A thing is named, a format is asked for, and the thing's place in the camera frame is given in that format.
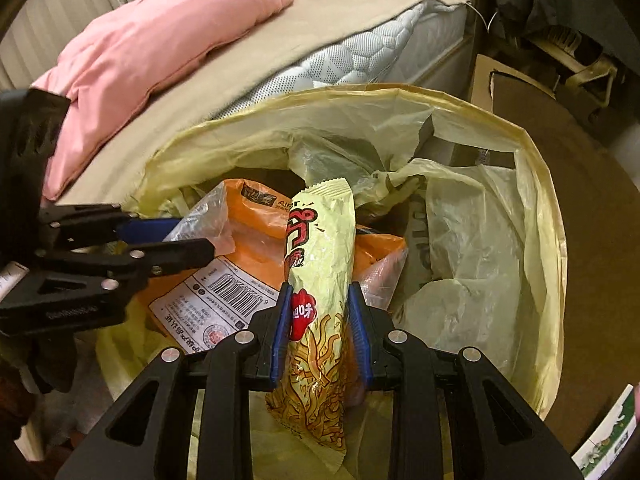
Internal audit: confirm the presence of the pink quilt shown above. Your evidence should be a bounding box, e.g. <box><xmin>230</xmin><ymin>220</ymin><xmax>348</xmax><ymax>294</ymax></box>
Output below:
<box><xmin>30</xmin><ymin>0</ymin><xmax>297</xmax><ymax>202</ymax></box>

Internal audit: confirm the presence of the white quilted mattress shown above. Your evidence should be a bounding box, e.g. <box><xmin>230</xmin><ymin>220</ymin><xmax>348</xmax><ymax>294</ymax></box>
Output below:
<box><xmin>219</xmin><ymin>0</ymin><xmax>474</xmax><ymax>122</ymax></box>

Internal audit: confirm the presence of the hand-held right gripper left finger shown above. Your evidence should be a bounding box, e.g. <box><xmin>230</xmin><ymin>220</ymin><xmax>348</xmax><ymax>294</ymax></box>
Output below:
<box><xmin>55</xmin><ymin>283</ymin><xmax>293</xmax><ymax>480</ymax></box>

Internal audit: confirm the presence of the grey cloth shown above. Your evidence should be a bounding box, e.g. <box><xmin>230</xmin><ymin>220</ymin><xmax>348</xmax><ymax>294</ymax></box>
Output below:
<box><xmin>22</xmin><ymin>380</ymin><xmax>108</xmax><ymax>448</ymax></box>

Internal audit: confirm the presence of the brown blanket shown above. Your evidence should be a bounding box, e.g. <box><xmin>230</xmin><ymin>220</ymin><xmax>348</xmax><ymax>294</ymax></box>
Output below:
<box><xmin>489</xmin><ymin>70</ymin><xmax>640</xmax><ymax>456</ymax></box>

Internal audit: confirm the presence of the thin grey cable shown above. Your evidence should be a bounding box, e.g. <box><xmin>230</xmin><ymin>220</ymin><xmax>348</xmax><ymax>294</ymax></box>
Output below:
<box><xmin>466</xmin><ymin>1</ymin><xmax>502</xmax><ymax>32</ymax></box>

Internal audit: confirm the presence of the bed with mattress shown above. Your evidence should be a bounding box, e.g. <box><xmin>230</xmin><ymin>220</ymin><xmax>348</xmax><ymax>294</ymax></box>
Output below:
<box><xmin>64</xmin><ymin>0</ymin><xmax>468</xmax><ymax>207</ymax></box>

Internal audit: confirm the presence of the yellow plastic trash bag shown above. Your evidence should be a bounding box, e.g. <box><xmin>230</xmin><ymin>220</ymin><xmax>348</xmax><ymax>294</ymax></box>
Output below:
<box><xmin>95</xmin><ymin>82</ymin><xmax>568</xmax><ymax>480</ymax></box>

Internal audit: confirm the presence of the cardboard box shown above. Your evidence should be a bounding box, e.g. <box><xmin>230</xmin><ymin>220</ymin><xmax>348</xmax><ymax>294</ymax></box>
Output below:
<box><xmin>469</xmin><ymin>54</ymin><xmax>559</xmax><ymax>112</ymax></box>

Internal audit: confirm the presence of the grey box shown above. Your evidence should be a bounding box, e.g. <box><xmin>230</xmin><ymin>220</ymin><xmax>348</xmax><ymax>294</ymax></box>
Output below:
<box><xmin>417</xmin><ymin>111</ymin><xmax>517</xmax><ymax>170</ymax></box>

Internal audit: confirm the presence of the beige chair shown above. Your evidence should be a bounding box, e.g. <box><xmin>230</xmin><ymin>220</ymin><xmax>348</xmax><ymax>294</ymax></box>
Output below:
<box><xmin>539</xmin><ymin>26</ymin><xmax>622</xmax><ymax>90</ymax></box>

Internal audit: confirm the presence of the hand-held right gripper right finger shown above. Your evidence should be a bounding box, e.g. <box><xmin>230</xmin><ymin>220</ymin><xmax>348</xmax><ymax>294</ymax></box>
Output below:
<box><xmin>348</xmin><ymin>281</ymin><xmax>583</xmax><ymax>480</ymax></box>

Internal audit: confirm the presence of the white and green printed box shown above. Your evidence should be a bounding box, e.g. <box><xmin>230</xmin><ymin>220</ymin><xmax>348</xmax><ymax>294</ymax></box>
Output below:
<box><xmin>571</xmin><ymin>384</ymin><xmax>640</xmax><ymax>480</ymax></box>

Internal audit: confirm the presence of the cream noodle snack packet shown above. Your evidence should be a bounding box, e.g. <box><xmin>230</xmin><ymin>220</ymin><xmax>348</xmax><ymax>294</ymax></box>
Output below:
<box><xmin>264</xmin><ymin>179</ymin><xmax>359</xmax><ymax>479</ymax></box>

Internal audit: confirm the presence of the white plastic bag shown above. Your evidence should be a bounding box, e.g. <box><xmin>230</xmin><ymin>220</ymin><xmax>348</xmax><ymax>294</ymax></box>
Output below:
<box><xmin>395</xmin><ymin>159</ymin><xmax>528</xmax><ymax>363</ymax></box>

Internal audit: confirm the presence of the orange snack packet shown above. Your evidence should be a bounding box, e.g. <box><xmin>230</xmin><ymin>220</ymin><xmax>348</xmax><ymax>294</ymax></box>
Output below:
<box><xmin>147</xmin><ymin>178</ymin><xmax>409</xmax><ymax>362</ymax></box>

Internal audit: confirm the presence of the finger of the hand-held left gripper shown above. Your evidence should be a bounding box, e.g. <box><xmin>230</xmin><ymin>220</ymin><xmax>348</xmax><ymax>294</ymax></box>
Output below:
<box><xmin>40</xmin><ymin>204</ymin><xmax>178</xmax><ymax>251</ymax></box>
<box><xmin>30</xmin><ymin>239</ymin><xmax>216</xmax><ymax>306</ymax></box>

